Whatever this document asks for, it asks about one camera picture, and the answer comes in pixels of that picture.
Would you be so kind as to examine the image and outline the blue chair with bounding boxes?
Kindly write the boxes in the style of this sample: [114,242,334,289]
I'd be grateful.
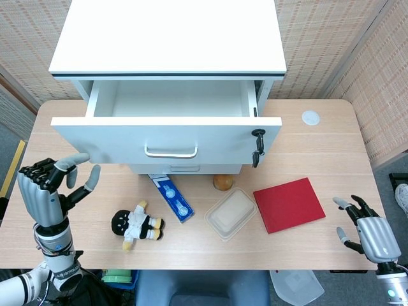
[133,270,272,306]

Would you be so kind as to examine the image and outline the white three-drawer cabinet body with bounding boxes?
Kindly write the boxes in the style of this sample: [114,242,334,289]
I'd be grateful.
[48,0,288,175]

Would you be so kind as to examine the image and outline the grey partition frame post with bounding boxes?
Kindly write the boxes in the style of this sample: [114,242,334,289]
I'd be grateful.
[321,0,395,100]

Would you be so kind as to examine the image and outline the white table cable grommet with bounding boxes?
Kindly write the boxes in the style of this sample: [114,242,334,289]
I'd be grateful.
[301,110,321,126]

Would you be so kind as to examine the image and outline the beige plastic lunch box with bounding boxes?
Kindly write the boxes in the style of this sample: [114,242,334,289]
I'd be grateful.
[204,187,258,244]

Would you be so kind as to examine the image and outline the translucent white plastic cover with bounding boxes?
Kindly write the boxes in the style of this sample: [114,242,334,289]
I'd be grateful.
[269,270,326,306]

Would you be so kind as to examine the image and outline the red square folder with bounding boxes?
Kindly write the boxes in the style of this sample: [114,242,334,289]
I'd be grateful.
[253,177,326,235]

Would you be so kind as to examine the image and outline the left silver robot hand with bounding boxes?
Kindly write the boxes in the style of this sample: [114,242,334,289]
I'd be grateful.
[17,152,102,228]

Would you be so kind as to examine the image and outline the white drawer with handle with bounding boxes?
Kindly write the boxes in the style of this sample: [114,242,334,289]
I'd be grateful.
[129,163,244,175]

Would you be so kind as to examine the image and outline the large white drawer with lock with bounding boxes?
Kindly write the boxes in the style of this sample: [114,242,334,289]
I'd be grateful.
[50,79,283,167]

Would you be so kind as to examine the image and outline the green plastic box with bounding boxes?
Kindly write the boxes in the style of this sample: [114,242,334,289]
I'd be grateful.
[101,269,133,285]

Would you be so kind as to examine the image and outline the blue toothpaste box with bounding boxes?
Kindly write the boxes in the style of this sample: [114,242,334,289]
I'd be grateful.
[147,173,195,224]

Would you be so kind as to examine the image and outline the black bag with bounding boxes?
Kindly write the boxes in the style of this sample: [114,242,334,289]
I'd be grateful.
[47,269,136,306]

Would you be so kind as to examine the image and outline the small orange fruit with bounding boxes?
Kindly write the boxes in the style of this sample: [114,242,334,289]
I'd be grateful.
[212,174,235,191]

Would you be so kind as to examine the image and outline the black and white plush doll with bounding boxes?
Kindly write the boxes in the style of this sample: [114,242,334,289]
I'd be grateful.
[110,200,166,252]

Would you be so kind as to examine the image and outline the black keys in lock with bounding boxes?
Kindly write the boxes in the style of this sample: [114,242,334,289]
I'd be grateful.
[251,128,267,168]

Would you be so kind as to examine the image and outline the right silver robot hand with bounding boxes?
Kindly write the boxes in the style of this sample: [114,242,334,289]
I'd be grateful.
[332,194,402,264]

